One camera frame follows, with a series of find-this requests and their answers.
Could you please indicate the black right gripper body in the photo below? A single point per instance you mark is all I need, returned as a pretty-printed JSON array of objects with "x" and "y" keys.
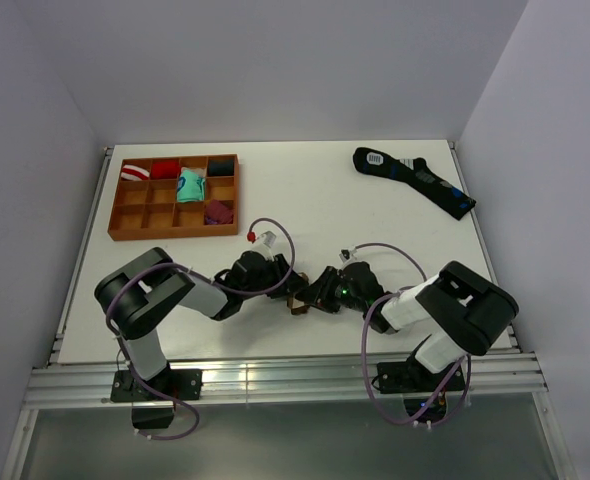
[{"x": 334, "y": 295}]

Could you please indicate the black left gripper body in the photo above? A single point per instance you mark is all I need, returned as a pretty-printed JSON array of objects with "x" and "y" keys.
[{"x": 273, "y": 273}]

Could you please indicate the brown striped sock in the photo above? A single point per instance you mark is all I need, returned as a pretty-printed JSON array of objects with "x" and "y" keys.
[{"x": 299, "y": 302}]

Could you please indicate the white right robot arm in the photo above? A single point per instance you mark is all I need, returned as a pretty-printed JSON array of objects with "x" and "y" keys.
[{"x": 469, "y": 311}]

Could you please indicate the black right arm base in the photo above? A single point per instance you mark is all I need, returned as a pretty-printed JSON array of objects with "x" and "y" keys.
[{"x": 441, "y": 394}]

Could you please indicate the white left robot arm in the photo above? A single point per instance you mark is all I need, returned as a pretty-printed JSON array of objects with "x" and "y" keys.
[{"x": 138, "y": 296}]

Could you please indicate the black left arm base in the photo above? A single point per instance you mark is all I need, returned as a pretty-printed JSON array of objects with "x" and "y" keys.
[{"x": 182, "y": 384}]

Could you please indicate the purple sock roll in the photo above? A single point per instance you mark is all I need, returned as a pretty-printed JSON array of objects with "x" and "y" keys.
[{"x": 217, "y": 213}]

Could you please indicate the teal sock roll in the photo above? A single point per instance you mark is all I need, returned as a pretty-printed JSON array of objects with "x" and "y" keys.
[{"x": 190, "y": 187}]

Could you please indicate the dark green sock roll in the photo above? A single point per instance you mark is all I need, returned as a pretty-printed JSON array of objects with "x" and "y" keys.
[{"x": 221, "y": 167}]

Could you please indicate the red white striped sock roll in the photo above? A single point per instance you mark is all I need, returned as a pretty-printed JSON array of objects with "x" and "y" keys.
[{"x": 130, "y": 172}]

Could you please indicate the orange compartment tray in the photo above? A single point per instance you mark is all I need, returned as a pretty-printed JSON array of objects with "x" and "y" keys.
[{"x": 148, "y": 210}]

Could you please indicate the black blue sock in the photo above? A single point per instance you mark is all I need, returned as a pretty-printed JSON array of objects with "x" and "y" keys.
[{"x": 415, "y": 173}]

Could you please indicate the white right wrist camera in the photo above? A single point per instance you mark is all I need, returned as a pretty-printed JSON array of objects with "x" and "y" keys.
[{"x": 349, "y": 256}]

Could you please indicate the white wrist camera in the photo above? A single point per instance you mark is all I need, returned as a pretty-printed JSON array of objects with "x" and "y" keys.
[
  {"x": 349, "y": 256},
  {"x": 262, "y": 243}
]

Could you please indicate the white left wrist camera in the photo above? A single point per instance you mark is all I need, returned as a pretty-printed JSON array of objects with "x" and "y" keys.
[{"x": 262, "y": 243}]

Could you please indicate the aluminium mounting rail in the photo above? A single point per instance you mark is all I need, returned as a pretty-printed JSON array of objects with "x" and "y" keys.
[{"x": 288, "y": 380}]

